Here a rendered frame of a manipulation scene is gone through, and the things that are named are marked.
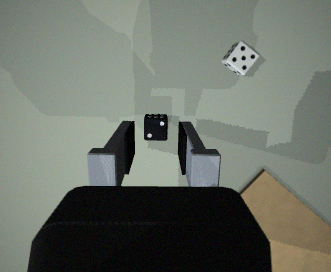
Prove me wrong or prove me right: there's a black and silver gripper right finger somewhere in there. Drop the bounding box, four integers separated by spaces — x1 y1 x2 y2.
178 122 221 187

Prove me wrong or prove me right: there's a tan mat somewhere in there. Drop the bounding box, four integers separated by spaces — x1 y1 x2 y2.
239 169 331 272

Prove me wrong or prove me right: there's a grey die with black pips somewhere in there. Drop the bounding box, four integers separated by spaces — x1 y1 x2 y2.
222 41 260 75

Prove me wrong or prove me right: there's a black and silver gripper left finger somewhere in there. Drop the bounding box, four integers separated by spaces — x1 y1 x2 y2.
87 121 135 186

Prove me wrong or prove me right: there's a black die with white pips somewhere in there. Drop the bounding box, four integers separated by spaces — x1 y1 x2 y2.
144 114 168 141

